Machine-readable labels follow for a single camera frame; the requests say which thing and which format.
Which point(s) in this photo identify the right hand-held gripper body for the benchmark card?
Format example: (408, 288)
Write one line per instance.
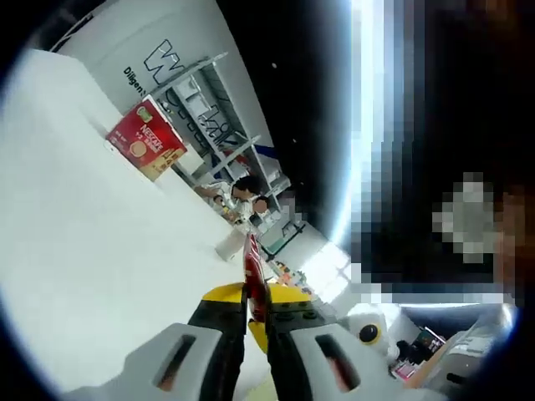
(372, 319)

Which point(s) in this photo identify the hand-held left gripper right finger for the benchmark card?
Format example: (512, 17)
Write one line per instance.
(330, 367)

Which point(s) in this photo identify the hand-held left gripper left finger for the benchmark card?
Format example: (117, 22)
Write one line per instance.
(167, 359)

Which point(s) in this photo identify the red coffee pouch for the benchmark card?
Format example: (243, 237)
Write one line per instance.
(255, 280)

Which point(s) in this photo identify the glass jar cup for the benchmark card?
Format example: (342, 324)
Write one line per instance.
(229, 246)

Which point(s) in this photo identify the red coffee carton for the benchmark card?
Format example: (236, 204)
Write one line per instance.
(146, 138)

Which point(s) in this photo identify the white chest device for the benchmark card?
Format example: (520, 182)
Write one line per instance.
(468, 355)

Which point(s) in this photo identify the grey metal storage shelf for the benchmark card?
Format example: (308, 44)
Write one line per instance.
(217, 108)

